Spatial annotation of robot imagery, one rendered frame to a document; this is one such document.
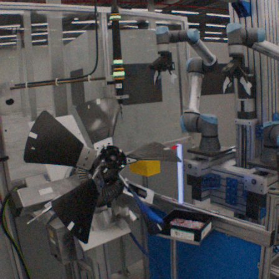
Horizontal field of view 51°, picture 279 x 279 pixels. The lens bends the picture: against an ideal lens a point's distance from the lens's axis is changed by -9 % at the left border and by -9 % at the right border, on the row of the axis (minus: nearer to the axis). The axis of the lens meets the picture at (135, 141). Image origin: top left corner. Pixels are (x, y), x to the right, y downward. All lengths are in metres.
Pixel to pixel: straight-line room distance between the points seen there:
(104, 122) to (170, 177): 1.34
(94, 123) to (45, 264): 1.13
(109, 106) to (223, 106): 4.36
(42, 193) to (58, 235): 0.38
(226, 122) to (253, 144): 3.81
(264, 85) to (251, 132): 0.30
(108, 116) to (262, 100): 1.00
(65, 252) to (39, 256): 0.50
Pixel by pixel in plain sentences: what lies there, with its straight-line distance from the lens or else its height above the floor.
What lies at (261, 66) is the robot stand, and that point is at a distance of 1.99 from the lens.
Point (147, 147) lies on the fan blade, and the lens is 1.52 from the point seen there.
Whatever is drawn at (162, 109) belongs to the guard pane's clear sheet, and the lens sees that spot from 2.52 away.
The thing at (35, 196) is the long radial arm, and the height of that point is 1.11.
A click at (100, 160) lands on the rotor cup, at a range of 1.26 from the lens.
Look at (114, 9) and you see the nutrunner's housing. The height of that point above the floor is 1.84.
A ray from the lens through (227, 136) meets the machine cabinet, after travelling 5.85.
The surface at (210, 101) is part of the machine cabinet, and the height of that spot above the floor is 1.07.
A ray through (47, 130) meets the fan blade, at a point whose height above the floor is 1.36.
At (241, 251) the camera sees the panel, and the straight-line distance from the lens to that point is 1.58.
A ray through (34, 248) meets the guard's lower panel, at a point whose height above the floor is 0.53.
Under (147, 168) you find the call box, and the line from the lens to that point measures 1.78.
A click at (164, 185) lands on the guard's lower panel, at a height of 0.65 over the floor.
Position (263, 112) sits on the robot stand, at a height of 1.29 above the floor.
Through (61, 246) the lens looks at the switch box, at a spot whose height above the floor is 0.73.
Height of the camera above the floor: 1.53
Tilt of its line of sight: 11 degrees down
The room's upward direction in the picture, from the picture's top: 4 degrees counter-clockwise
